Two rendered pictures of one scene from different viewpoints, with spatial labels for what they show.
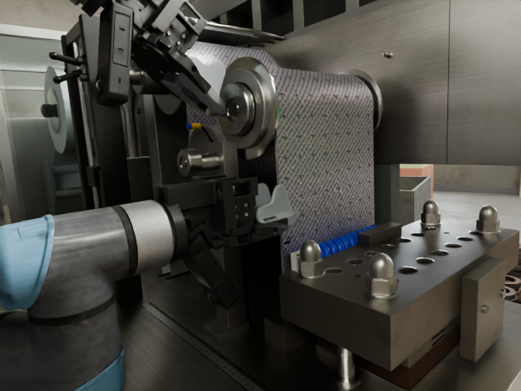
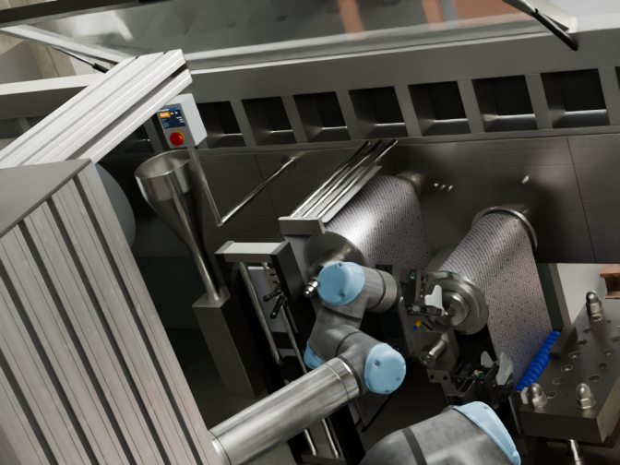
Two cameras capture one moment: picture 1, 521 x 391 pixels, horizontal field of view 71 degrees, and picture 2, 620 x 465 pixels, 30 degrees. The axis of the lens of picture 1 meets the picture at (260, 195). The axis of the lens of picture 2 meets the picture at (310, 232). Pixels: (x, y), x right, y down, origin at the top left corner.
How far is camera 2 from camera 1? 1.87 m
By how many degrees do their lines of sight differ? 18
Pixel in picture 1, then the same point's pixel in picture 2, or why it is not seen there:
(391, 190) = (554, 283)
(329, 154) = (515, 304)
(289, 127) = (492, 309)
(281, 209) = (506, 368)
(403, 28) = (534, 160)
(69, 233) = not seen: hidden behind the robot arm
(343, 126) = (517, 275)
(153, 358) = not seen: outside the picture
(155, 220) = not seen: hidden behind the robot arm
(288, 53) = (406, 158)
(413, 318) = (606, 412)
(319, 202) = (517, 341)
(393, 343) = (601, 430)
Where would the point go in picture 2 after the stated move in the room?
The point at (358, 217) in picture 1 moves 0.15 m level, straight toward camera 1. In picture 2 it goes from (541, 330) to (558, 368)
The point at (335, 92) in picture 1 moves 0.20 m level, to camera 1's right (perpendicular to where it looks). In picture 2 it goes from (506, 256) to (593, 217)
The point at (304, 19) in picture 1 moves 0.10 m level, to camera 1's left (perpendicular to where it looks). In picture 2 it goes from (420, 127) to (378, 145)
